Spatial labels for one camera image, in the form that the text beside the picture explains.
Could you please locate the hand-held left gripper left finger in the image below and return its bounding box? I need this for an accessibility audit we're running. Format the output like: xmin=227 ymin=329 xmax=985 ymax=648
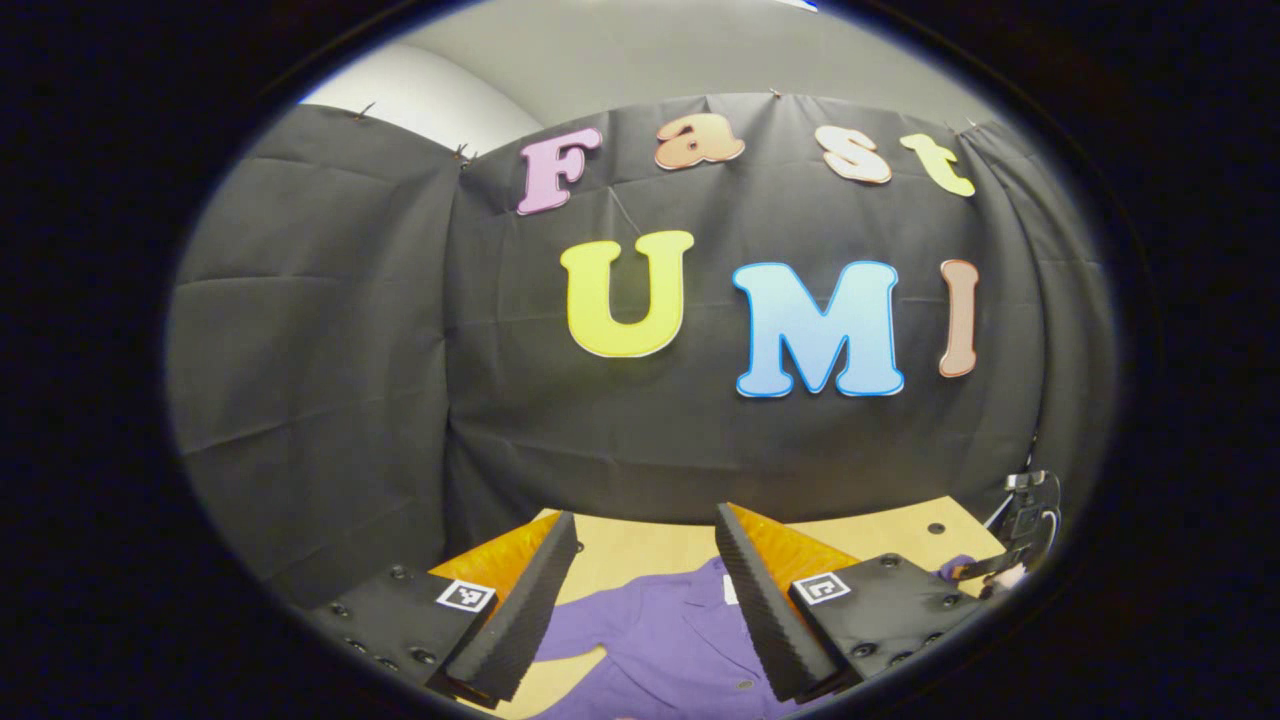
xmin=305 ymin=510 xmax=581 ymax=711

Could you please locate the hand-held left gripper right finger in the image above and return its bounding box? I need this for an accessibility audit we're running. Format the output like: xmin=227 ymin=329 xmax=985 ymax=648
xmin=714 ymin=502 xmax=991 ymax=706

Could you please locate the purple shirt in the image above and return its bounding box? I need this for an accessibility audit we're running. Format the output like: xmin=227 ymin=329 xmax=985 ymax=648
xmin=530 ymin=553 xmax=981 ymax=720

